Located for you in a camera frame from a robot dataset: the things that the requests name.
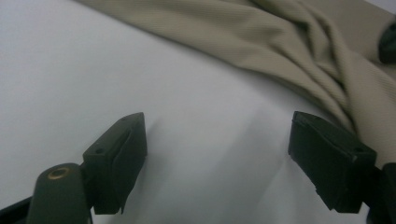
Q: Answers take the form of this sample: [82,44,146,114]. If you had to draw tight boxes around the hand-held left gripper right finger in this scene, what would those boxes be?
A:
[287,110,378,215]

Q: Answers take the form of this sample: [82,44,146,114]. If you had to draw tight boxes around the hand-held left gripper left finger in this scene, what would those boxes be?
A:
[82,112,149,216]

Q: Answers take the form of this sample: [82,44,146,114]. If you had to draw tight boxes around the beige pants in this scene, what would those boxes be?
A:
[74,0,396,171]

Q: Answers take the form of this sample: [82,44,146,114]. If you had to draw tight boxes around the white table mat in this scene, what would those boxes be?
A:
[0,0,396,224]

